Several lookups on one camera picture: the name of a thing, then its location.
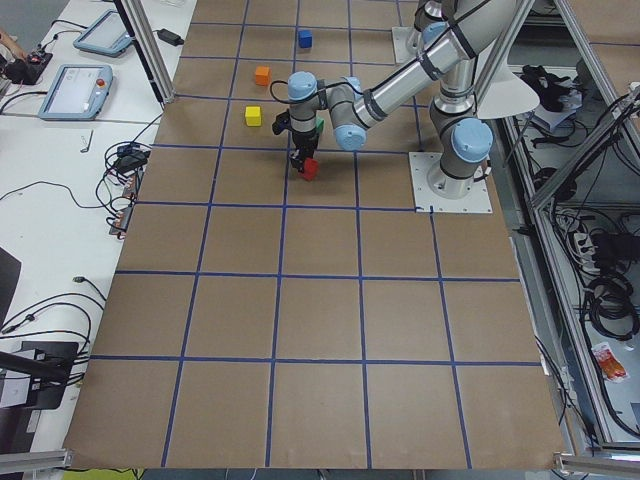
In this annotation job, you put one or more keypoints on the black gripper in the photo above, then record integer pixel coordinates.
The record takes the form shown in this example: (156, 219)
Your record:
(305, 140)

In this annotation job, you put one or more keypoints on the red wooden block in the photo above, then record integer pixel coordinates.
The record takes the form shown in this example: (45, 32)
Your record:
(309, 169)

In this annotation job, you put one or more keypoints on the yellow wooden block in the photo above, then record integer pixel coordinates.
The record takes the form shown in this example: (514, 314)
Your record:
(253, 116)

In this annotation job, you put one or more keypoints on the orange wooden block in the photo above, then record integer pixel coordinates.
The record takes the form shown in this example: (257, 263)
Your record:
(262, 75)

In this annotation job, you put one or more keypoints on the blue wooden block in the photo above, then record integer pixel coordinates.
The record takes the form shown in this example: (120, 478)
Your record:
(305, 39)

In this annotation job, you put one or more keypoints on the person's hand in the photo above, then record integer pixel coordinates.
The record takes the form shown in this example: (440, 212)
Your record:
(11, 44)

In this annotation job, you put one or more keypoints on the brown paper table mat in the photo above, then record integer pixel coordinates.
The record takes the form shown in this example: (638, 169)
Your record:
(257, 319)

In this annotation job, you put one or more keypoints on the black power adapter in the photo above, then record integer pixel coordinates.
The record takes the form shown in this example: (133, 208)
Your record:
(170, 37)

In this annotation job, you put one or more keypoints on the metal allen key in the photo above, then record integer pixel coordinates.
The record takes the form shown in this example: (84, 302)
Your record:
(87, 141)

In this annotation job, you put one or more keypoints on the white plastic chair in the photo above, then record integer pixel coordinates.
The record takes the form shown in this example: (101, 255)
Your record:
(499, 92)

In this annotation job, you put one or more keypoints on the far blue teach pendant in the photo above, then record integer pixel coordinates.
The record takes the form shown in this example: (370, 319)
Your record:
(106, 36)

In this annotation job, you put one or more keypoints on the blue teach pendant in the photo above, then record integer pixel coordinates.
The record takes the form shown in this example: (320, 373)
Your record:
(77, 93)
(106, 36)

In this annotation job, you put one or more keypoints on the near blue teach pendant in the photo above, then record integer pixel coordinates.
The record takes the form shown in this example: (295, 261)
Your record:
(77, 93)

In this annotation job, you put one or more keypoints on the black joystick controller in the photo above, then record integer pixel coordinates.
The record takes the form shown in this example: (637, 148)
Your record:
(29, 71)

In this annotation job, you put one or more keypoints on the black monitor stand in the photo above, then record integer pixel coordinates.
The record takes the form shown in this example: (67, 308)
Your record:
(36, 376)

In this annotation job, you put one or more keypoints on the red snack packet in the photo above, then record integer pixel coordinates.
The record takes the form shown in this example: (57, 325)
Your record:
(612, 369)

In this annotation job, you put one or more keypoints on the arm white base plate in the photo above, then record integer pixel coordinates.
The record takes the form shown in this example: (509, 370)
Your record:
(435, 192)
(408, 41)

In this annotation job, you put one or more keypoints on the aluminium frame post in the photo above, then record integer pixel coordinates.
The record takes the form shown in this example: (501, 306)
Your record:
(139, 30)

